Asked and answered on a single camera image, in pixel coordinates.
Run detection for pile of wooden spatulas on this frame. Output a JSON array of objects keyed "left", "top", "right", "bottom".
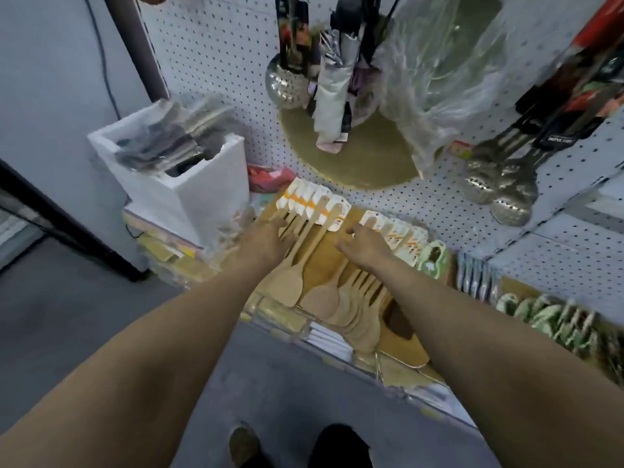
[{"left": 255, "top": 177, "right": 430, "bottom": 354}]

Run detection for bundle of carded steel utensils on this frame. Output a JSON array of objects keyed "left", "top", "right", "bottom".
[{"left": 456, "top": 253, "right": 503, "bottom": 306}]

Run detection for bundle of packets in plastic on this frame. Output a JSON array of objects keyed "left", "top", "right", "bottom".
[{"left": 114, "top": 94, "right": 235, "bottom": 176}]

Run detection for row of dark spoons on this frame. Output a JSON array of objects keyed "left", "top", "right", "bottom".
[{"left": 495, "top": 292, "right": 624, "bottom": 385}]

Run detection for green-card spatulas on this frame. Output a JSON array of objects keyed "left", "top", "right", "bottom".
[{"left": 382, "top": 240, "right": 452, "bottom": 342}]

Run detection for round wooden board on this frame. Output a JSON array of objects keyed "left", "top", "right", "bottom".
[{"left": 278, "top": 107, "right": 445, "bottom": 190}]

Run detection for clear plastic bag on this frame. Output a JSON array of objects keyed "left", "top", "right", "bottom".
[{"left": 375, "top": 0, "right": 510, "bottom": 181}]

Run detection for person's left forearm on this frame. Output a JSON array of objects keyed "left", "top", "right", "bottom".
[{"left": 0, "top": 253, "right": 274, "bottom": 468}]

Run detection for person's shoe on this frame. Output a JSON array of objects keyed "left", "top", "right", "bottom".
[{"left": 229, "top": 423, "right": 262, "bottom": 468}]

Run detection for silver white folded umbrella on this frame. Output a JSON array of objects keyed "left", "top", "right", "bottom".
[{"left": 311, "top": 31, "right": 364, "bottom": 144}]

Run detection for person's right forearm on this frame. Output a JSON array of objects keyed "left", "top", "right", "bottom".
[{"left": 380, "top": 257, "right": 624, "bottom": 468}]

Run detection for black folded umbrella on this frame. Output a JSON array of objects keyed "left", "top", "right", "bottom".
[{"left": 331, "top": 0, "right": 386, "bottom": 64}]

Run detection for person's right hand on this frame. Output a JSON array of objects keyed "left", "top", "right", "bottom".
[{"left": 335, "top": 224, "right": 393, "bottom": 271}]

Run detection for black cable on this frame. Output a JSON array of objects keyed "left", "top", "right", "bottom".
[{"left": 83, "top": 0, "right": 123, "bottom": 122}]

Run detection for bunch of hanging steel ladles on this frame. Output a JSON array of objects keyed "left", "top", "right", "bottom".
[{"left": 460, "top": 0, "right": 624, "bottom": 228}]

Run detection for person's left hand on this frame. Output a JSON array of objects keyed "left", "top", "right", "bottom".
[{"left": 239, "top": 218, "right": 298, "bottom": 268}]

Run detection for red packet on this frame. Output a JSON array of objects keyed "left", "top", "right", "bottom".
[{"left": 246, "top": 164, "right": 296, "bottom": 194}]

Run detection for white foam box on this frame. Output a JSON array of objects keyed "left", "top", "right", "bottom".
[{"left": 87, "top": 97, "right": 250, "bottom": 249}]

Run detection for person's black trouser leg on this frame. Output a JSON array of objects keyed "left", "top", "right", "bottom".
[{"left": 309, "top": 423, "right": 374, "bottom": 468}]

